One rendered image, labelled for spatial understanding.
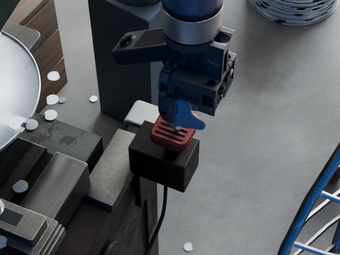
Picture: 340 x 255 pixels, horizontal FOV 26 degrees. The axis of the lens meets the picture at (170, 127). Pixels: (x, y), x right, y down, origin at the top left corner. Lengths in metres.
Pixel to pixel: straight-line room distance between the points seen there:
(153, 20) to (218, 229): 0.55
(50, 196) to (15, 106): 0.14
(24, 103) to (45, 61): 0.91
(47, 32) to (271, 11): 0.72
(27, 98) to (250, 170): 0.98
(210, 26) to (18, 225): 0.37
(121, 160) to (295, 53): 1.15
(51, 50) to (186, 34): 1.16
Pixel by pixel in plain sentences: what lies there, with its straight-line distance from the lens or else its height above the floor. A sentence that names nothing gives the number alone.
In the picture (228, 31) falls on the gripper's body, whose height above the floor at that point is 0.97.
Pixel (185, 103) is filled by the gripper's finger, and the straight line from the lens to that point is 0.99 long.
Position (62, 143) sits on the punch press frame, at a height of 0.64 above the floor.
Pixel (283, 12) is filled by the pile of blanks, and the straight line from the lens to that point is 2.29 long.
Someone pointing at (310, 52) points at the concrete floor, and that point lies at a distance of 2.26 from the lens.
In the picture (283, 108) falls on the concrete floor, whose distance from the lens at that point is 2.10.
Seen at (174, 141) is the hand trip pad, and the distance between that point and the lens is 1.06.
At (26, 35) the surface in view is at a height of 0.78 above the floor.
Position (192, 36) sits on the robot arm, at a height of 0.99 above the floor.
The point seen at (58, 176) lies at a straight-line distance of 1.11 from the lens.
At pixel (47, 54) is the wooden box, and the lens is 2.00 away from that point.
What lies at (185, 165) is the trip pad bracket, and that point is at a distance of 1.11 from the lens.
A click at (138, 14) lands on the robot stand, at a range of 1.69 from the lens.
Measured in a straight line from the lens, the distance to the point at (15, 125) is 1.08.
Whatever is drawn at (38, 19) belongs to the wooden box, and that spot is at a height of 0.31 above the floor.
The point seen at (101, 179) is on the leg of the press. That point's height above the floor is 0.64.
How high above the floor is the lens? 1.62
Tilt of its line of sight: 53 degrees down
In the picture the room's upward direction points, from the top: straight up
